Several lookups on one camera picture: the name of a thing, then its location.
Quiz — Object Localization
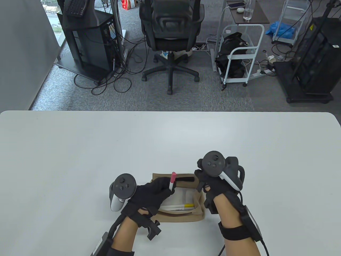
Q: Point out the person's right hand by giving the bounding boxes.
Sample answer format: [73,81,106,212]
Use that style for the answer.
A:
[194,159,241,202]

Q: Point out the person's left hand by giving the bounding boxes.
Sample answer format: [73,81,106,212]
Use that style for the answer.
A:
[121,177,175,218]

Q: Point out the beige fabric pencil pouch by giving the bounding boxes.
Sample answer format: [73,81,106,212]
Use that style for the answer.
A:
[149,173,205,222]

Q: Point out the person's right forearm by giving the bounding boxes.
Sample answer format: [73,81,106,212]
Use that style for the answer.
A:
[214,193,261,256]

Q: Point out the person's left forearm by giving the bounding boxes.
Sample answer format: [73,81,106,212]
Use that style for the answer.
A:
[111,215,139,252]

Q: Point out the black right wrist box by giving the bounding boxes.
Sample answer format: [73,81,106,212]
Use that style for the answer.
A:
[241,207,263,242]

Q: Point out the black wrist box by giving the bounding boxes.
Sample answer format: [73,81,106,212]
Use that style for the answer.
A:
[91,232,113,256]
[241,207,263,242]

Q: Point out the black left wrist box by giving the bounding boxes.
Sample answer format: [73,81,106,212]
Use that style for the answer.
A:
[91,232,113,256]

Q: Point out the black bag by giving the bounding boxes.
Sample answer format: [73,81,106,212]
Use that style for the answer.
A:
[215,33,252,79]

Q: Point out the white rolling cart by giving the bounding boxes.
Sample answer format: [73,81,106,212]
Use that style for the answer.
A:
[213,24,265,88]

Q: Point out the black computer cart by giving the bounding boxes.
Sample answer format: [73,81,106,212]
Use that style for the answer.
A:
[55,0,120,86]

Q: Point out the black equipment rack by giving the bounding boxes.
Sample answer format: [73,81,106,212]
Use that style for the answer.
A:
[274,0,341,104]

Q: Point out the black office chair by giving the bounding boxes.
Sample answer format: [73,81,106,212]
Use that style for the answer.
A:
[139,0,205,95]

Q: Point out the grey metal desk leg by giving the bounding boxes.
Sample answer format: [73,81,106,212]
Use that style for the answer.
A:
[111,0,126,71]

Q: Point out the blue plastic bag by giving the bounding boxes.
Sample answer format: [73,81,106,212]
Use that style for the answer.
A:
[265,21,296,39]

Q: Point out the brown side table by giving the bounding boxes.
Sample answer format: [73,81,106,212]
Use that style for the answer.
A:
[226,0,270,26]

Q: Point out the clear water bottle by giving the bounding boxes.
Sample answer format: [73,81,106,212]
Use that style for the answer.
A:
[243,0,255,21]

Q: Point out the black keyboard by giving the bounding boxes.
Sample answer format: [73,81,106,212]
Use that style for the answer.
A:
[63,0,90,18]

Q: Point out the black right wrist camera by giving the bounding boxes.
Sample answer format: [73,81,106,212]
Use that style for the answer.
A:
[204,197,217,214]

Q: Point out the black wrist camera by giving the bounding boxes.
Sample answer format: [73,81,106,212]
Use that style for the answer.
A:
[204,197,217,214]
[139,211,162,241]

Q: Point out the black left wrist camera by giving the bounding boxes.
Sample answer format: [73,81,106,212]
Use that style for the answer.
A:
[139,211,162,241]

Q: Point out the black floor cables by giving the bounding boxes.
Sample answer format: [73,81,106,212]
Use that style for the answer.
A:
[73,40,149,96]

